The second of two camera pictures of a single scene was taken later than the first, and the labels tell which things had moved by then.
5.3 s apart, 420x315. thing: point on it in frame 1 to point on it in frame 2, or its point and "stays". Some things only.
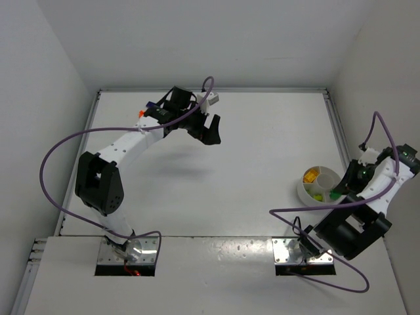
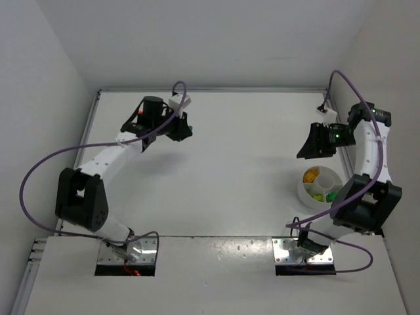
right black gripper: x=348 y=180 to x=321 y=139
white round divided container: x=315 y=184 stays
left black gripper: x=199 y=124 to x=180 y=128
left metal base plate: x=108 y=255 stays
